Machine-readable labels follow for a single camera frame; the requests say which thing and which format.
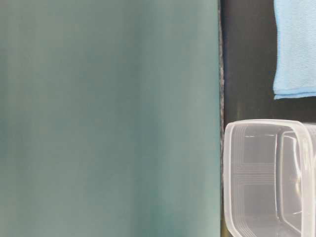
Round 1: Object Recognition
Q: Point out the clear plastic container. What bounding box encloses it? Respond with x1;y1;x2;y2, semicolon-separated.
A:
223;119;316;237

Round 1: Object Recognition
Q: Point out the blue folded towel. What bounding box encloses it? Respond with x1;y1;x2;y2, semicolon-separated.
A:
273;0;316;99

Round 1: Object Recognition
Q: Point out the green backdrop curtain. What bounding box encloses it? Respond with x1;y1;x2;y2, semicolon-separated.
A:
0;0;221;237

